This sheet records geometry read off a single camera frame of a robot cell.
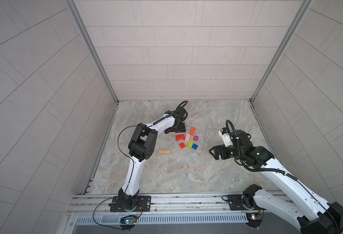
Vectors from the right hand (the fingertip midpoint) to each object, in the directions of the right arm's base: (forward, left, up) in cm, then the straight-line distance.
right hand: (215, 150), depth 76 cm
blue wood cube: (+9, +9, -12) cm, 18 cm away
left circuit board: (-27, +44, -9) cm, 52 cm away
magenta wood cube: (+16, +7, -13) cm, 21 cm away
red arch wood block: (+15, +18, -9) cm, 25 cm away
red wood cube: (+10, +17, -12) cm, 23 cm away
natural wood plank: (+6, +28, -11) cm, 31 cm away
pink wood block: (+15, +13, -11) cm, 23 cm away
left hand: (+24, +17, -11) cm, 31 cm away
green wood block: (+11, +11, -11) cm, 19 cm away
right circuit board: (-28, -15, -15) cm, 35 cm away
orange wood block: (+21, +9, -12) cm, 26 cm away
